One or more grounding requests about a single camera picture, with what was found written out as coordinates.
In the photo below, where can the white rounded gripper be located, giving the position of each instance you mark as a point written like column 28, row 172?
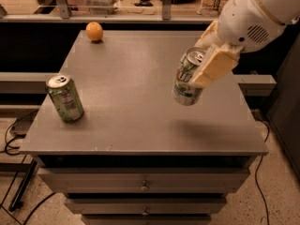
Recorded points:
column 247, row 23

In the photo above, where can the white 7up soda can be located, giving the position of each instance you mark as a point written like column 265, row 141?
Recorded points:
column 184, row 93

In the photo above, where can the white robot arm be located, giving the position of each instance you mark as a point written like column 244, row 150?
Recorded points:
column 285, row 11

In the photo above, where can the green soda can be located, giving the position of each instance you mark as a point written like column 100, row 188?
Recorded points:
column 65, row 98

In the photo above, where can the orange fruit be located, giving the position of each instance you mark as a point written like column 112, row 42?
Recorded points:
column 94, row 31

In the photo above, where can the round metal drawer knob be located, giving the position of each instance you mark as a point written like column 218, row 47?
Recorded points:
column 144, row 187

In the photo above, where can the metal railing shelf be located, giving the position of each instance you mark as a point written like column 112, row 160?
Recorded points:
column 123, row 11

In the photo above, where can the black metal stand leg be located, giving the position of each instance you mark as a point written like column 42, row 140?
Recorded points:
column 27, row 170

